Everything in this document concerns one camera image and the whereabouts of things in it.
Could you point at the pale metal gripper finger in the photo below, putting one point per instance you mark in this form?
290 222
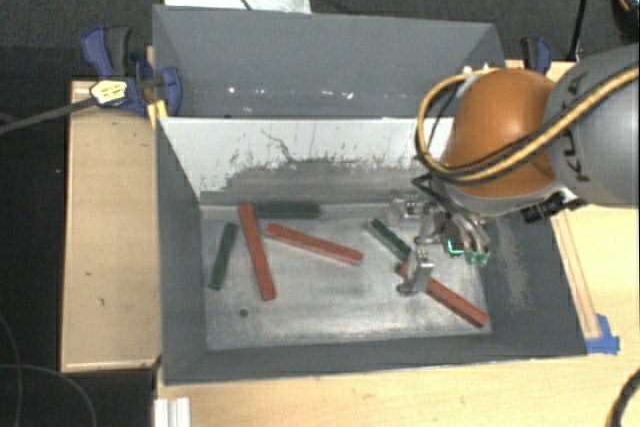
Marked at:
419 271
406 209

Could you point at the dark green flat block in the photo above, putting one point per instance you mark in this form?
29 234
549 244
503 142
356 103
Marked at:
391 239
287 210
223 257

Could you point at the red-brown flat block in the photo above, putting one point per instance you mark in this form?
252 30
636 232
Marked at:
256 252
457 302
315 244

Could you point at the grey metal bin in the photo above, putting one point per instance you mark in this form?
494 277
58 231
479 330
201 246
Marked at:
320 65

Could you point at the pale wood board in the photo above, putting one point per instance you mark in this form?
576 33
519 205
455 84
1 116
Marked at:
110 225

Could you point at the black cylinder on white bracket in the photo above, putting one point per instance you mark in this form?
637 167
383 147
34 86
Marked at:
542 209

